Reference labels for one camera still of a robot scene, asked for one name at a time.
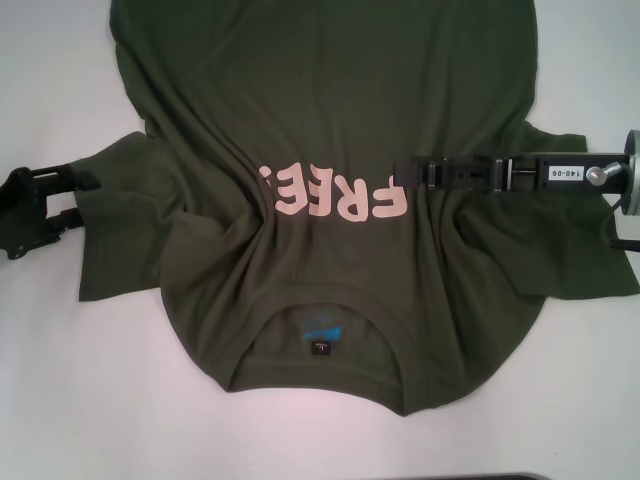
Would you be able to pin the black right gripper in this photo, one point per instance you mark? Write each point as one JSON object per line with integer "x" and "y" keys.
{"x": 530, "y": 175}

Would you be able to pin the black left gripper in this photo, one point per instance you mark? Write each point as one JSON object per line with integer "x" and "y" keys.
{"x": 22, "y": 215}

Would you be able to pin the dark green FREE t-shirt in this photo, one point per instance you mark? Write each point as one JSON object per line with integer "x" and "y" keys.
{"x": 325, "y": 125}

